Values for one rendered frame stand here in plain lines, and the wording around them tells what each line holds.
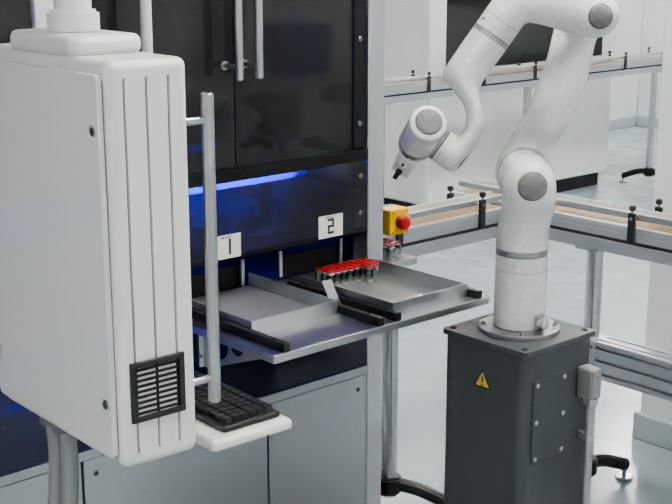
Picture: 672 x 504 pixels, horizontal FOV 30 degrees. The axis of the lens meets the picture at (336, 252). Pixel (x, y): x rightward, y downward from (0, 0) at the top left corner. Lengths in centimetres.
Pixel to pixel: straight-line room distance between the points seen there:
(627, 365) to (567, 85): 129
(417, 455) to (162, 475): 150
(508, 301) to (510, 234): 16
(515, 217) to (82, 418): 106
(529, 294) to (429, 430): 182
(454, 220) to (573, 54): 107
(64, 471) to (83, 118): 80
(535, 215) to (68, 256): 106
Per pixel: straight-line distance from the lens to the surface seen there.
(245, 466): 330
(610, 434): 472
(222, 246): 307
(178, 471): 317
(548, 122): 285
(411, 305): 302
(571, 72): 284
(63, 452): 267
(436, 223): 374
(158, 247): 229
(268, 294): 317
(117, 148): 221
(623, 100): 1224
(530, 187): 278
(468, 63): 281
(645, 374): 388
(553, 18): 280
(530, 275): 290
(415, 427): 469
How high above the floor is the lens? 175
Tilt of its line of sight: 14 degrees down
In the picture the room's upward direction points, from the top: straight up
